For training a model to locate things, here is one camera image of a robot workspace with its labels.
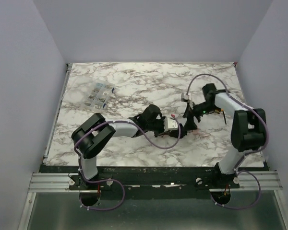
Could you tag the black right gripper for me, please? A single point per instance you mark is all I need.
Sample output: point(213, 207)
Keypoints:
point(190, 112)

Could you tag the pink folding umbrella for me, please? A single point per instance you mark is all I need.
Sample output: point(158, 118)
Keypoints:
point(173, 134)

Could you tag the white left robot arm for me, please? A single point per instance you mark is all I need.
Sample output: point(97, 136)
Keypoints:
point(92, 136)

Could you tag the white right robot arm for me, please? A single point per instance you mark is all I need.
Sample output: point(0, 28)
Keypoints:
point(248, 132)

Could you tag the clear plastic organizer box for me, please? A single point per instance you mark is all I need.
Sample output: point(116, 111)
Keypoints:
point(97, 95)

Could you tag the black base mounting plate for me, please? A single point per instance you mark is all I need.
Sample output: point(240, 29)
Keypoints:
point(111, 182)

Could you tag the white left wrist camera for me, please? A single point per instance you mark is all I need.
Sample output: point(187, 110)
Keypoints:
point(170, 123)

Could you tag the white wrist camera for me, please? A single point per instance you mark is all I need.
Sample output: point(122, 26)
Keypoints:
point(185, 97)
point(170, 123)

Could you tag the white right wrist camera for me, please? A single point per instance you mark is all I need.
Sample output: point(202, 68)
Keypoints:
point(185, 97)

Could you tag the aluminium frame rail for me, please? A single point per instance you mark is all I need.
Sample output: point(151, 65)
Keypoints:
point(136, 86)

